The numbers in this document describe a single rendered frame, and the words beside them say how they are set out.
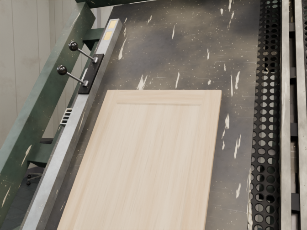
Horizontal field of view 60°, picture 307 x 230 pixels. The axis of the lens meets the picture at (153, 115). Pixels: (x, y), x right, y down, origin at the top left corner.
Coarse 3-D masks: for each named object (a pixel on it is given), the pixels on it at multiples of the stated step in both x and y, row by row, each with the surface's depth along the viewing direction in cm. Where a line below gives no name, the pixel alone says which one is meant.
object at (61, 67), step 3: (60, 66) 98; (63, 66) 99; (57, 69) 98; (60, 69) 98; (63, 69) 98; (66, 69) 99; (57, 72) 99; (60, 72) 98; (63, 72) 98; (66, 72) 100; (69, 75) 101; (72, 75) 102; (75, 78) 102; (78, 78) 103; (81, 81) 103; (84, 81) 105; (87, 81) 105; (84, 84) 104; (87, 84) 104
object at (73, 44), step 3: (72, 42) 104; (75, 42) 104; (69, 45) 103; (72, 45) 103; (75, 45) 104; (69, 48) 104; (72, 48) 104; (75, 48) 104; (78, 48) 106; (81, 51) 106; (84, 54) 107; (87, 54) 108; (90, 57) 109; (96, 57) 110; (93, 60) 109; (96, 60) 109
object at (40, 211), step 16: (112, 32) 118; (112, 48) 118; (96, 80) 107; (80, 96) 104; (80, 112) 100; (64, 128) 98; (80, 128) 99; (64, 144) 94; (64, 160) 92; (48, 176) 89; (64, 176) 92; (48, 192) 86; (32, 208) 85; (48, 208) 86; (32, 224) 82
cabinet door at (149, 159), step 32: (128, 96) 99; (160, 96) 94; (192, 96) 90; (96, 128) 96; (128, 128) 92; (160, 128) 88; (192, 128) 84; (96, 160) 89; (128, 160) 85; (160, 160) 82; (192, 160) 78; (96, 192) 83; (128, 192) 80; (160, 192) 77; (192, 192) 73; (64, 224) 81; (96, 224) 78; (128, 224) 75; (160, 224) 72; (192, 224) 69
